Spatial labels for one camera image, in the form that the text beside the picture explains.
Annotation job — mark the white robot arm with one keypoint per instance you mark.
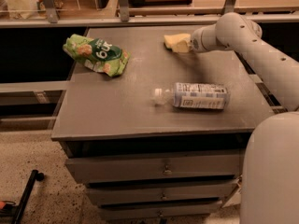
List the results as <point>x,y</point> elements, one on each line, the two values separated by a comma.
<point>270,176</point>

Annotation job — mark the yellow sponge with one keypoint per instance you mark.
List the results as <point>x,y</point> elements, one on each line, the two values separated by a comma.
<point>179,43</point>

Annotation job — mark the cardboard box on floor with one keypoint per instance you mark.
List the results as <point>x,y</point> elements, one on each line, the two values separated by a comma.
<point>235,197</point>

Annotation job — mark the grey drawer cabinet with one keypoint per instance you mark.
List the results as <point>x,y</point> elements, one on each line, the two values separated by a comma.
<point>137,159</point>

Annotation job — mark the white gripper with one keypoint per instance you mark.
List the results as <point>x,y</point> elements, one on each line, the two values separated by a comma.
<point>197,43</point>

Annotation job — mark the black stand leg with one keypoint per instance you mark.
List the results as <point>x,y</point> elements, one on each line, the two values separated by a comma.
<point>34,176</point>

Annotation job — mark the clear plastic water bottle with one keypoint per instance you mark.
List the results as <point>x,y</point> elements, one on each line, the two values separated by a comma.
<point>193,96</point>

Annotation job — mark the green rice chip bag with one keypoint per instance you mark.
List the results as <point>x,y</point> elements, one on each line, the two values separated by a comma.
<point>97,55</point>

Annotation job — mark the metal shelf rail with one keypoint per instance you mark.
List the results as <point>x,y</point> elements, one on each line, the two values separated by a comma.
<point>87,13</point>

